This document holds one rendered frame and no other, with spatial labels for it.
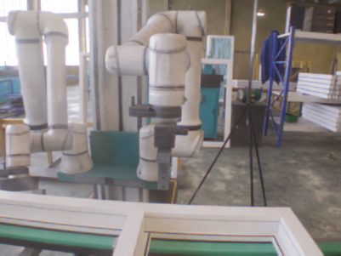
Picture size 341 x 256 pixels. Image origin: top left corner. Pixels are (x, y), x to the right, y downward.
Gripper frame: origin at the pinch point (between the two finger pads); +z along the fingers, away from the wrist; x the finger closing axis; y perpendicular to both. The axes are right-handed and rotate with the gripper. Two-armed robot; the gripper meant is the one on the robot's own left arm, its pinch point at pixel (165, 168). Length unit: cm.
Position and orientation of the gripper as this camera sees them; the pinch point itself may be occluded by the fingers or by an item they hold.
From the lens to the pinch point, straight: 62.9
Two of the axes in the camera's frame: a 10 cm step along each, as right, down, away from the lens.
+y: 10.0, 0.4, -0.5
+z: -0.2, 9.7, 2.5
